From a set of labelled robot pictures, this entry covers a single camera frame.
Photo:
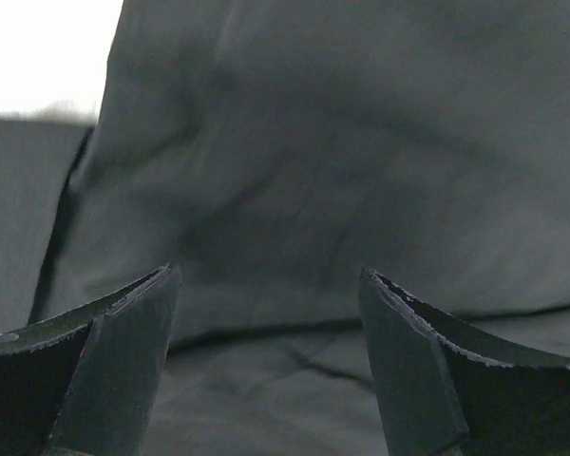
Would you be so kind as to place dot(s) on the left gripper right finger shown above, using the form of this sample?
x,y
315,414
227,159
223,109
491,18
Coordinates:
x,y
444,387

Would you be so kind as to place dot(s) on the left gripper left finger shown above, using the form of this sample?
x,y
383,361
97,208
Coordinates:
x,y
84,382

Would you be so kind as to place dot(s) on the black long sleeve shirt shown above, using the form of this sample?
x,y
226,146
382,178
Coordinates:
x,y
271,151

